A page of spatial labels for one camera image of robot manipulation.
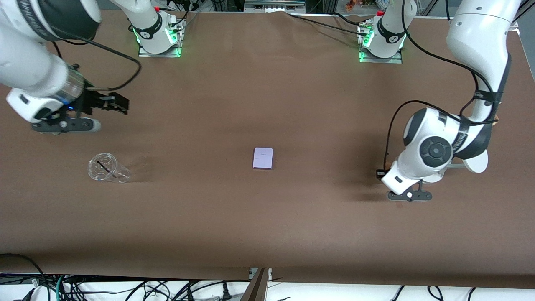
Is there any small lavender box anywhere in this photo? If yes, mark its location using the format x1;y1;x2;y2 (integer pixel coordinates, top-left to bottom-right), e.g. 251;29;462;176
252;147;274;170

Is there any clear plastic cup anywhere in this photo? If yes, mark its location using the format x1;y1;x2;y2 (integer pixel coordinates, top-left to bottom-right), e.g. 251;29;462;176
87;152;131;184

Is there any white desk stand with disc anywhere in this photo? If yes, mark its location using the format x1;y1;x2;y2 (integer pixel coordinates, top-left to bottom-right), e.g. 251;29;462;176
418;150;489;184

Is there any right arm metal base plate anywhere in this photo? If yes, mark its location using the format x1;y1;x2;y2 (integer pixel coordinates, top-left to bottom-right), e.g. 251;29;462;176
138;17;183;58

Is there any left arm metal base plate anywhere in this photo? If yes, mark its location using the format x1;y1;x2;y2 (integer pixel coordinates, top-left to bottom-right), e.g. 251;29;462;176
358;24;403;64

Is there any long black tabletop cable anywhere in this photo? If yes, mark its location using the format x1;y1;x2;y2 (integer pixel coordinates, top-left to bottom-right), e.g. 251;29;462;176
286;12;368;36

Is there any short black tabletop cable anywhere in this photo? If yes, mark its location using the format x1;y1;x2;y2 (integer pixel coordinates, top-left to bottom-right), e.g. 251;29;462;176
332;12;368;26

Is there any metal table post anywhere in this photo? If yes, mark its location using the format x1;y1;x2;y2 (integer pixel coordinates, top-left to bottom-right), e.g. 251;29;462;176
239;268;272;301

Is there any black looped floor cable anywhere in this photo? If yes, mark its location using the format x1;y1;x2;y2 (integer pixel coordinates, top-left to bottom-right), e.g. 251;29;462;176
0;253;44;289

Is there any aluminium frame profile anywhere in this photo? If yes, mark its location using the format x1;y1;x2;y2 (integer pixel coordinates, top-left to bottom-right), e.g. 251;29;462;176
244;0;306;12

